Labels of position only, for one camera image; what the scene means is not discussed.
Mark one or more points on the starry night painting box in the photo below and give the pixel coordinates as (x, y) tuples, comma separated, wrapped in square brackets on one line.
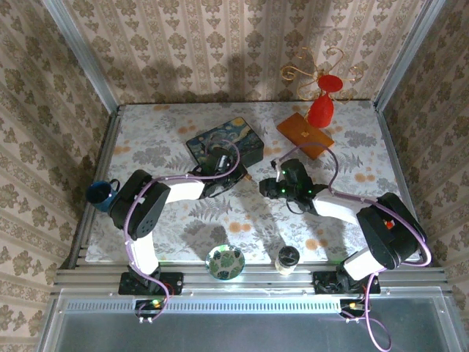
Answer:
[(238, 133)]

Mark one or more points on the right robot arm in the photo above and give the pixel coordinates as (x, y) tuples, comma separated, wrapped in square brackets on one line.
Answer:
[(366, 264)]

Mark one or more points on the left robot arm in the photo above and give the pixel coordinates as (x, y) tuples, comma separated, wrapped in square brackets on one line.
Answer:
[(143, 253)]

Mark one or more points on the floral table mat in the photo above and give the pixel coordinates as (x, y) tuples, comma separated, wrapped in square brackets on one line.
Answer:
[(234, 227)]

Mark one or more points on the glass jar black lid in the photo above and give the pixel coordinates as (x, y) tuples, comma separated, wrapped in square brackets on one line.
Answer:
[(287, 258)]

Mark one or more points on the green leaf pattern bowl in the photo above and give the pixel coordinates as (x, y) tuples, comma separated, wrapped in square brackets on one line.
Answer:
[(225, 262)]

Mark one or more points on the dark blue mug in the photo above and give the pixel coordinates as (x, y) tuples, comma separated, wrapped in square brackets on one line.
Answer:
[(97, 194)]

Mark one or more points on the black controller board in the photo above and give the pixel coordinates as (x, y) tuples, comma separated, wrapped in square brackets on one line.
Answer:
[(148, 306), (351, 306)]

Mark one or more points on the grey metal panel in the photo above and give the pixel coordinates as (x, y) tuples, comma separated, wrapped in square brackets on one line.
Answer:
[(238, 333)]

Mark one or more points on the aluminium frame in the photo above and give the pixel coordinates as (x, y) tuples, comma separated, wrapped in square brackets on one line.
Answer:
[(256, 275)]

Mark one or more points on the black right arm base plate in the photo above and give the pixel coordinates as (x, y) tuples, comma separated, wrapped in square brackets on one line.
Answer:
[(324, 284)]

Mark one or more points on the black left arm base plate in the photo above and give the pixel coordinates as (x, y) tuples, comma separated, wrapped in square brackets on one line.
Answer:
[(172, 284)]

